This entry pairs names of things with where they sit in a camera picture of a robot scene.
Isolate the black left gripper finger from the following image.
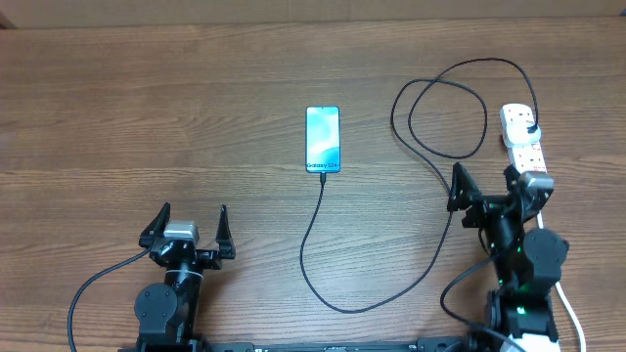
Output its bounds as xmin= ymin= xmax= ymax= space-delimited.
xmin=138 ymin=202 xmax=170 ymax=247
xmin=215 ymin=204 xmax=236 ymax=259

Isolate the white power strip cord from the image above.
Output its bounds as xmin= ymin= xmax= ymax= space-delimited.
xmin=535 ymin=210 xmax=587 ymax=352

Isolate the blue screen smartphone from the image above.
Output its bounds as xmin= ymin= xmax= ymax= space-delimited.
xmin=305 ymin=106 xmax=341 ymax=173

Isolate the white plug adapter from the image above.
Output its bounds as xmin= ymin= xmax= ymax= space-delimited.
xmin=503 ymin=121 xmax=542 ymax=148

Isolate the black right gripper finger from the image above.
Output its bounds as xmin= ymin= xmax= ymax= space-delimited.
xmin=447 ymin=162 xmax=482 ymax=212
xmin=503 ymin=164 xmax=520 ymax=192

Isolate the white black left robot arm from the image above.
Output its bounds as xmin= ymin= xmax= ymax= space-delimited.
xmin=67 ymin=202 xmax=236 ymax=352

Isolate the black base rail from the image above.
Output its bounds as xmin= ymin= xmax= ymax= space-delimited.
xmin=116 ymin=336 xmax=554 ymax=352

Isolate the white power strip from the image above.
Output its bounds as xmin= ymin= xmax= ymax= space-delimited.
xmin=500 ymin=104 xmax=547 ymax=173

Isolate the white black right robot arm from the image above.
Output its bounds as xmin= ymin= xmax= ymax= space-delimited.
xmin=439 ymin=162 xmax=569 ymax=351

